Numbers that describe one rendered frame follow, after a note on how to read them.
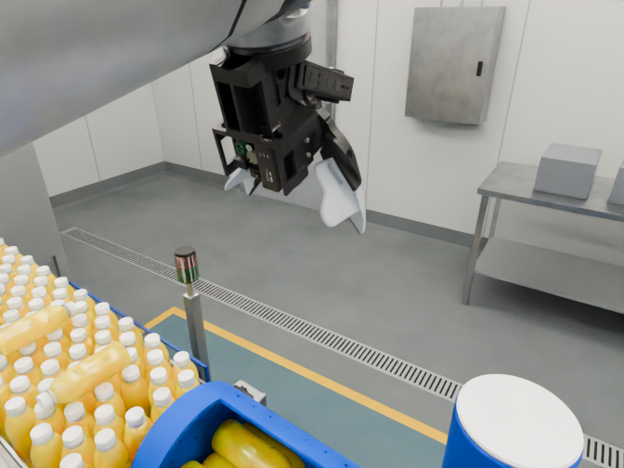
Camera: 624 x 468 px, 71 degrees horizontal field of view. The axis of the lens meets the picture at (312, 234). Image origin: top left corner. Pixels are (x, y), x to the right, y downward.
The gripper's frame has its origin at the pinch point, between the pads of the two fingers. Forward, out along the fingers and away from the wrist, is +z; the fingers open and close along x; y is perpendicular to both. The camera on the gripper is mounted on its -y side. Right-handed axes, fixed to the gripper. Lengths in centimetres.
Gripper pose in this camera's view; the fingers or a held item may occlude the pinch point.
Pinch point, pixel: (305, 209)
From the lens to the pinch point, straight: 49.7
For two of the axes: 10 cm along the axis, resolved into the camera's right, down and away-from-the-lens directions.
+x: 8.5, 3.1, -4.2
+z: 0.9, 7.1, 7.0
